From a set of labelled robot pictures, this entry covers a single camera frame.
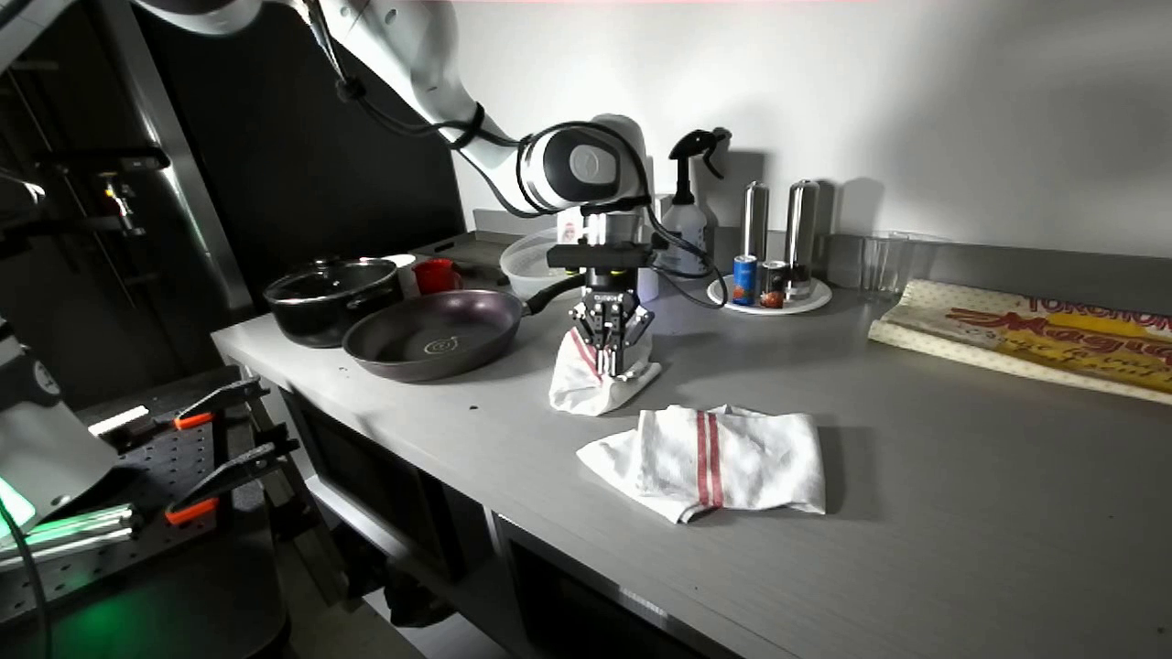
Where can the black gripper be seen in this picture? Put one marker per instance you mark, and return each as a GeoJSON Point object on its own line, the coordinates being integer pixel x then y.
{"type": "Point", "coordinates": [610, 289]}

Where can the white towel red stripes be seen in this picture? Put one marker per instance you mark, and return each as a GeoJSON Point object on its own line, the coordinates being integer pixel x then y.
{"type": "Point", "coordinates": [709, 463]}
{"type": "Point", "coordinates": [599, 391]}

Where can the dark purple frying pan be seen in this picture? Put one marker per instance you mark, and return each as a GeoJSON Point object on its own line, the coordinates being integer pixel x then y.
{"type": "Point", "coordinates": [426, 334]}

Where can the clear plastic container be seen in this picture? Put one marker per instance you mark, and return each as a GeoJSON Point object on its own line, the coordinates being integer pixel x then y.
{"type": "Point", "coordinates": [530, 263]}

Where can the spray bottle black trigger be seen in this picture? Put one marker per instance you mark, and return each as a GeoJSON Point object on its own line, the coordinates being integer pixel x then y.
{"type": "Point", "coordinates": [689, 233]}

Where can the blue can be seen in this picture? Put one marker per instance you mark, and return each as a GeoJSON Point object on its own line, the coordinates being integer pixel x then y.
{"type": "Point", "coordinates": [743, 281]}

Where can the red mug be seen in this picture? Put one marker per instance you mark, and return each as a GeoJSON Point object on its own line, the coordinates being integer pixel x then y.
{"type": "Point", "coordinates": [433, 278]}

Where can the white round plate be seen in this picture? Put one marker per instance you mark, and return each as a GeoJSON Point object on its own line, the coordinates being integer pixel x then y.
{"type": "Point", "coordinates": [806, 298]}

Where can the grey counter cabinet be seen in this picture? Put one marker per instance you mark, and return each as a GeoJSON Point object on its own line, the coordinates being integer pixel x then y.
{"type": "Point", "coordinates": [403, 516]}

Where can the clear drinking glass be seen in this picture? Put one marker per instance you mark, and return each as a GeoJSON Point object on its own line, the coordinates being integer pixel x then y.
{"type": "Point", "coordinates": [891, 263]}

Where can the black cooking pot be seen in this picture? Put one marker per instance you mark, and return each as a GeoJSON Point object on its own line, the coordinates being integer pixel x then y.
{"type": "Point", "coordinates": [320, 319]}

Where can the black robot table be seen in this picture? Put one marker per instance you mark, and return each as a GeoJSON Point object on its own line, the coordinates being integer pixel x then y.
{"type": "Point", "coordinates": [146, 600]}

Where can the grey aluminium frame post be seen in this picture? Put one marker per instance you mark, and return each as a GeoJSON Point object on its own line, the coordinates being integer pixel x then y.
{"type": "Point", "coordinates": [184, 158]}

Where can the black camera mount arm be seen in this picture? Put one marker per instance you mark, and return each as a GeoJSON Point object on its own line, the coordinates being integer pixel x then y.
{"type": "Point", "coordinates": [76, 208]}

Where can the aluminium mounting rail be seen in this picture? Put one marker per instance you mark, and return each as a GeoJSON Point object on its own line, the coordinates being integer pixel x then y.
{"type": "Point", "coordinates": [67, 533]}

